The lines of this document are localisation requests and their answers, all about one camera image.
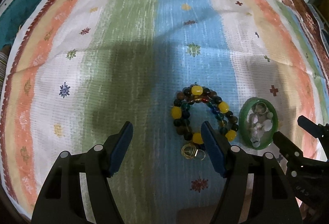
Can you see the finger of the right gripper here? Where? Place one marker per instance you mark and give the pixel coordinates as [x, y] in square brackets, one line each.
[309, 126]
[286, 147]

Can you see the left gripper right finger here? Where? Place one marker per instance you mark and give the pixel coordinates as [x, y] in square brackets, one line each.
[272, 199]

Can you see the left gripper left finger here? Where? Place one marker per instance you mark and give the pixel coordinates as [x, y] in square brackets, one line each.
[60, 198]

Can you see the green oval bangle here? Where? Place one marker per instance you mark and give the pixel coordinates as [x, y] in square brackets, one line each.
[258, 121]

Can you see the striped grey pillow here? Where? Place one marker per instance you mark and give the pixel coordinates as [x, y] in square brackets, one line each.
[3, 66]

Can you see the striped colourful woven cloth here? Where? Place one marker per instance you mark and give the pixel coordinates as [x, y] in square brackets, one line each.
[79, 69]

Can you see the teal blanket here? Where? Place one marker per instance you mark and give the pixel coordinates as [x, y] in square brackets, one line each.
[25, 0]

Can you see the gold ring charm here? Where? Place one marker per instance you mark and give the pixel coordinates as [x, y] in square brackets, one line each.
[190, 151]

